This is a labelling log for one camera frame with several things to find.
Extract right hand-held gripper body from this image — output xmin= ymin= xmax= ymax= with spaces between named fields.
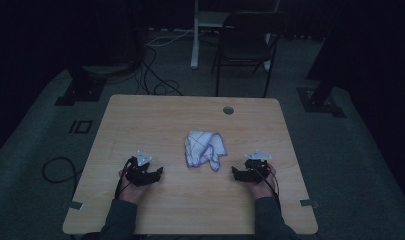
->
xmin=242 ymin=150 xmax=274 ymax=184

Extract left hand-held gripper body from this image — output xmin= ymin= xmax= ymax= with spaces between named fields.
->
xmin=124 ymin=149 xmax=159 ymax=188

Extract white cloth with purple hem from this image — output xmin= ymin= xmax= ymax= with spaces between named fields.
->
xmin=184 ymin=130 xmax=228 ymax=173

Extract person's left hand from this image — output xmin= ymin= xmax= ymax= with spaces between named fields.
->
xmin=117 ymin=168 xmax=152 ymax=205

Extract person's right hand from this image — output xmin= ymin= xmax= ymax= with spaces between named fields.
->
xmin=247 ymin=162 xmax=278 ymax=201

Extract grey tape piece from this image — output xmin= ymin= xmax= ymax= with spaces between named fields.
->
xmin=299 ymin=198 xmax=320 ymax=209

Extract black stand base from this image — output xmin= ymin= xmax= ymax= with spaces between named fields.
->
xmin=296 ymin=79 xmax=347 ymax=119
xmin=54 ymin=64 xmax=108 ymax=107

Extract black folding chair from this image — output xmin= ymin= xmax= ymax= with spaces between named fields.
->
xmin=211 ymin=11 xmax=292 ymax=99

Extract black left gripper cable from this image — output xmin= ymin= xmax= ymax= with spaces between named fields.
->
xmin=114 ymin=158 xmax=133 ymax=202

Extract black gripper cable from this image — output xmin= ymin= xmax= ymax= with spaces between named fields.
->
xmin=254 ymin=166 xmax=282 ymax=212
xmin=114 ymin=158 xmax=133 ymax=202

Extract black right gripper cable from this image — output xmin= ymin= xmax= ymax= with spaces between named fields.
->
xmin=254 ymin=166 xmax=282 ymax=212

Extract black looped floor cable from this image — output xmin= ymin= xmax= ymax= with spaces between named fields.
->
xmin=41 ymin=156 xmax=80 ymax=198

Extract black floor cables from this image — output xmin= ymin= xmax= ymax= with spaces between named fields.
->
xmin=135 ymin=45 xmax=185 ymax=97

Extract white floor cable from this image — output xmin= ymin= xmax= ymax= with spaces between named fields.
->
xmin=145 ymin=28 xmax=195 ymax=47

